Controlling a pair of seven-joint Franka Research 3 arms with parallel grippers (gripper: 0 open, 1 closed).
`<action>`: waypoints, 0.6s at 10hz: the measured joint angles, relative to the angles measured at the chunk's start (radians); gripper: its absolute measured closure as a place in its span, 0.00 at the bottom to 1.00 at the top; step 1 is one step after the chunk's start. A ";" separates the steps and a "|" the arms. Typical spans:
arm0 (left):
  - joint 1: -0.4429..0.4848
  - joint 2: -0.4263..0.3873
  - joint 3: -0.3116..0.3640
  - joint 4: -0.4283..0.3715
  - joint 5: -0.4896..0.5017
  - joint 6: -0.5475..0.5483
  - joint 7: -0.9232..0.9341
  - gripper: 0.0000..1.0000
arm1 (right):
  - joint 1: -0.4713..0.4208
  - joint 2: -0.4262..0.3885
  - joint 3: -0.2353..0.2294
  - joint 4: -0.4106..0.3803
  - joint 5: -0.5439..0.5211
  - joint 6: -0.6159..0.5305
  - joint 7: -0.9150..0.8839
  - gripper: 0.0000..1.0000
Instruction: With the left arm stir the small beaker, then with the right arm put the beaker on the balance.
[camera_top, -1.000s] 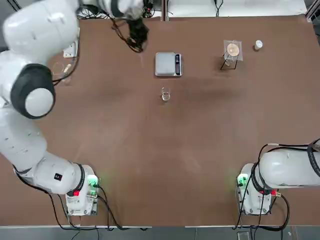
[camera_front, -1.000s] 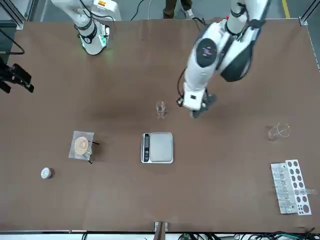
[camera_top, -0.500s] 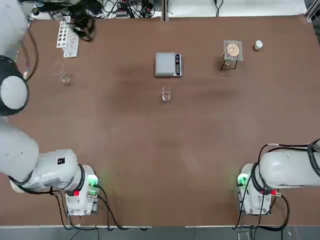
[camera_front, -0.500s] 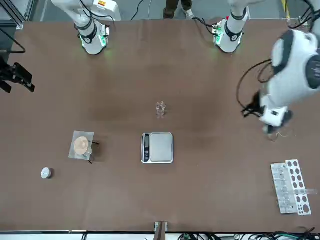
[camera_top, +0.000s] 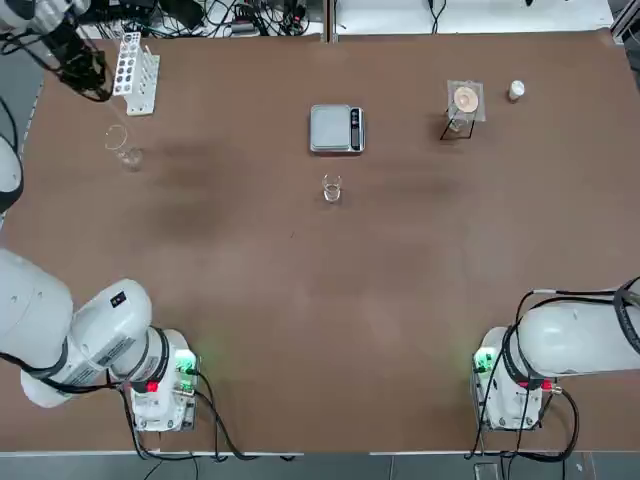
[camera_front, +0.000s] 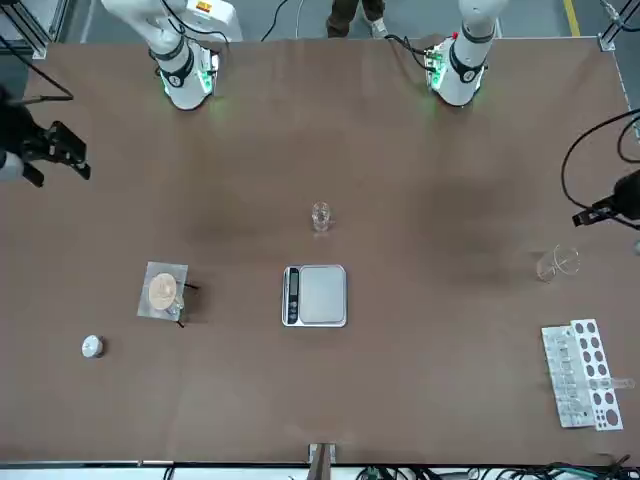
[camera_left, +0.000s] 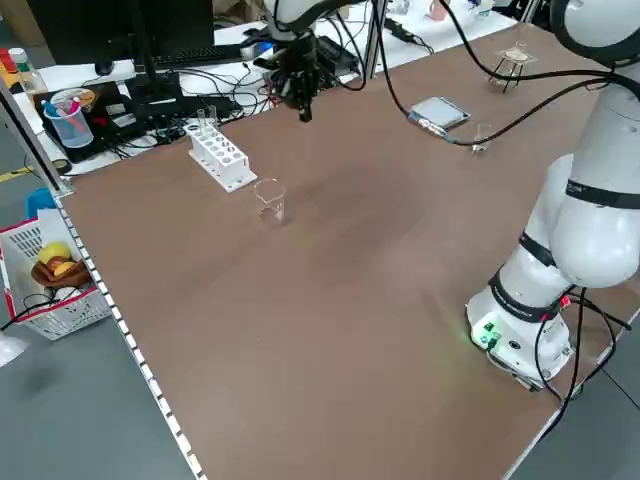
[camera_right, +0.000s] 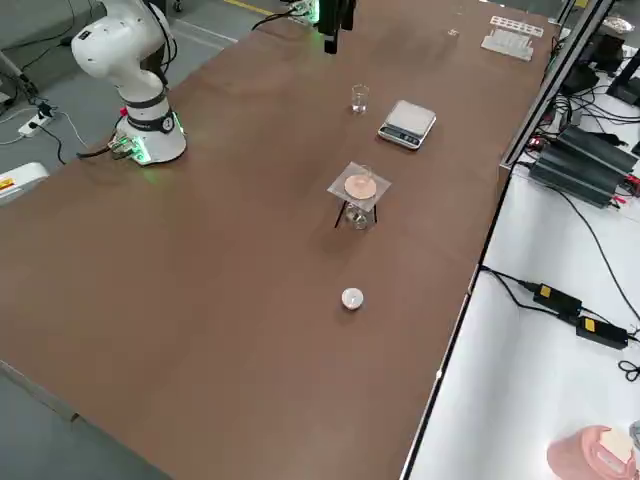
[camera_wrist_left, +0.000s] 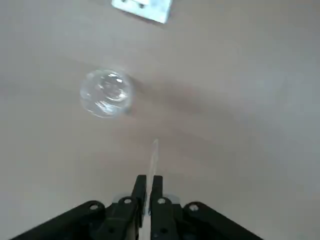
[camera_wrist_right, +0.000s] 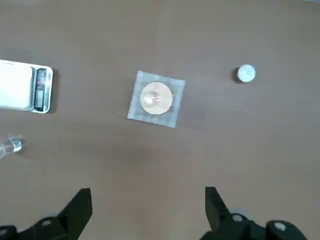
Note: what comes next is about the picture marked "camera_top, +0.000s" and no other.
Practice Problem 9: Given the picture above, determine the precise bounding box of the white test tube rack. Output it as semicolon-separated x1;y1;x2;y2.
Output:
112;32;162;117

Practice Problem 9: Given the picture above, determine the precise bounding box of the aluminium post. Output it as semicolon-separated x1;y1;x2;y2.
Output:
322;0;337;44

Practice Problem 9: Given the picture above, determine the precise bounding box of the clear glass stirring rod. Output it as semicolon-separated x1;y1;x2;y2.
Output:
102;94;126;132

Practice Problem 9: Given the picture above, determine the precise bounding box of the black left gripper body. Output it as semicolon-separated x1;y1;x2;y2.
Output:
47;20;101;81

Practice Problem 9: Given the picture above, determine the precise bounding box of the large glass beaker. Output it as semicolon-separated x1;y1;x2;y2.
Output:
104;123;145;174

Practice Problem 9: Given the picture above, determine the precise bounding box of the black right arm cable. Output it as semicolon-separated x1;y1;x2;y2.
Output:
502;287;640;354

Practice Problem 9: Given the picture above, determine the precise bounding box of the small glass beaker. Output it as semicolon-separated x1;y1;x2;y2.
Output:
321;173;345;204

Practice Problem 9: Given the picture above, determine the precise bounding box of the black wire tripod stand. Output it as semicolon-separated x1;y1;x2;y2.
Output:
439;107;477;142

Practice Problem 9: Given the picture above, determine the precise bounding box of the silver digital balance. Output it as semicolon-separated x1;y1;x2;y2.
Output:
309;103;367;154

